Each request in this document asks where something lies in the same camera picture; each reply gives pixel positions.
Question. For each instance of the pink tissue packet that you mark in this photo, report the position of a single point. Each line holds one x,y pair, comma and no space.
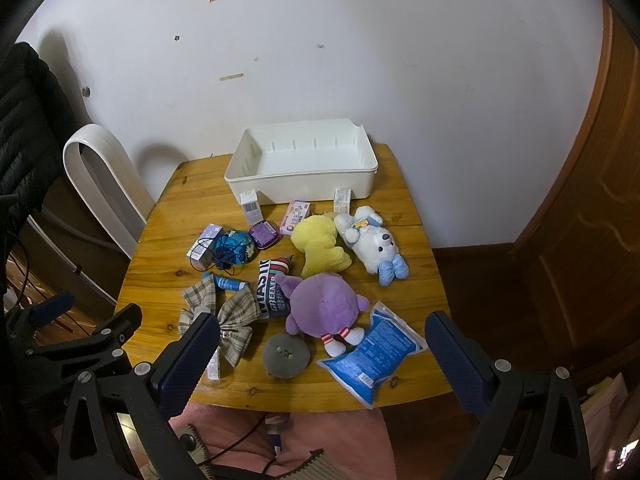
295,216

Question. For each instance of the pink pants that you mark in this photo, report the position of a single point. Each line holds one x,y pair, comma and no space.
300,445

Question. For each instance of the tan tape strip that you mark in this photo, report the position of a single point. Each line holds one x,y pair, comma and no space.
231,77

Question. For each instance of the pink cloth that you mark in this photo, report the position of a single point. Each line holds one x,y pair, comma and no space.
605,415

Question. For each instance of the purple and white box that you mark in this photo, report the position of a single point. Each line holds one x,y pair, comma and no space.
202,247

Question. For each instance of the purple plush toy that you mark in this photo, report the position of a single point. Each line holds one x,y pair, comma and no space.
325,307

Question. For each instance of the grey round plush toy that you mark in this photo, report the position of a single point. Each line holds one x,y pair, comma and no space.
286,355

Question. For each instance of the white plastic storage bin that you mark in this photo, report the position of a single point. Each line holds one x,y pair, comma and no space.
300,170

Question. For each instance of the black padded jacket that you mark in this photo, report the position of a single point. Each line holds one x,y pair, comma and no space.
25,120

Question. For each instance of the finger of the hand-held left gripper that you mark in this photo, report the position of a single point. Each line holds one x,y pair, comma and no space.
117,327
52,308

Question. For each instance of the blue gel pack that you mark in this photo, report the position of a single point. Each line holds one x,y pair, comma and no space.
372,357

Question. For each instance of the black striped packet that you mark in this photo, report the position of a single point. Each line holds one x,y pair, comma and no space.
272,287

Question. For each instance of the blue tube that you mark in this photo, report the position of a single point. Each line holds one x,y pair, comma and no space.
229,284

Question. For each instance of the small white printed box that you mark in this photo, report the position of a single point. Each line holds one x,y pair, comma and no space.
343,201
249,205

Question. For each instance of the purple round tin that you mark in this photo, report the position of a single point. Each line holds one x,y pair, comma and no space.
263,234

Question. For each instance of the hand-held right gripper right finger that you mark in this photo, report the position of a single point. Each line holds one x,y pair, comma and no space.
457,365

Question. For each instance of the clear plastic bottle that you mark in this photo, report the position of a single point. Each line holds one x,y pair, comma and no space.
215,367

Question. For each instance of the white bear plush toy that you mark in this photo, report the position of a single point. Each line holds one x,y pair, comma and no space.
372,242

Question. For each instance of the yellow plush toy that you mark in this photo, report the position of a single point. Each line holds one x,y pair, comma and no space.
317,247

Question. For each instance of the brown wooden door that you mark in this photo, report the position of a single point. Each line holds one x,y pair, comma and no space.
590,220

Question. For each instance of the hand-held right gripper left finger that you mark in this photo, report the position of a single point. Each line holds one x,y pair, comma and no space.
187,365

